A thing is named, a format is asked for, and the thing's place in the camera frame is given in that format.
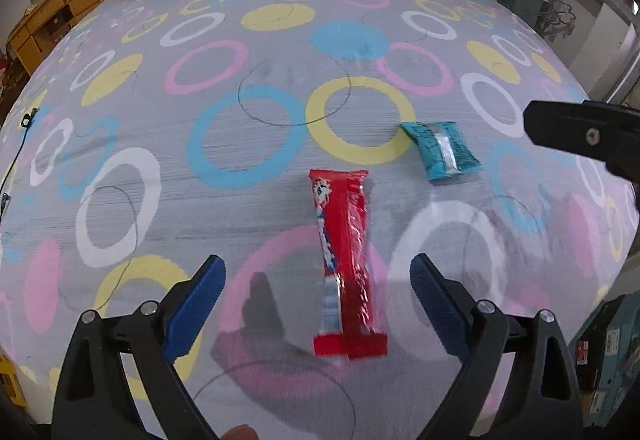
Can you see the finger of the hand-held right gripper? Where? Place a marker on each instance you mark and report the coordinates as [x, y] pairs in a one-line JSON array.
[[565, 125]]

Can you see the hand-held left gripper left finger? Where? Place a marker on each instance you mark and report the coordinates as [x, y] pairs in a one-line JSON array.
[[197, 315]]

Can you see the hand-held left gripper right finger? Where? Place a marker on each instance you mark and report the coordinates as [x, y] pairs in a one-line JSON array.
[[440, 315]]

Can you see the red snack wrapper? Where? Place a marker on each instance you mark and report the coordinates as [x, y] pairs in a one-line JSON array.
[[345, 245]]

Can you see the teal snack packet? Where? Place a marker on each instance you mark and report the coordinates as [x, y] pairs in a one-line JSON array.
[[440, 150]]

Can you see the person's left hand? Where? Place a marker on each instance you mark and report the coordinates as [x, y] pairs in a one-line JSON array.
[[240, 433]]

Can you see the stack of cardboard boxes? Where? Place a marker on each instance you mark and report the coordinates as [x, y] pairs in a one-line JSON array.
[[607, 360]]

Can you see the yellow box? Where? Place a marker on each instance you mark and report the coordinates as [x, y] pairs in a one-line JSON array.
[[12, 382]]

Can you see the circle print bed sheet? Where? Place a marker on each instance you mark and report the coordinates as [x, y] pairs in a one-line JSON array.
[[280, 70]]

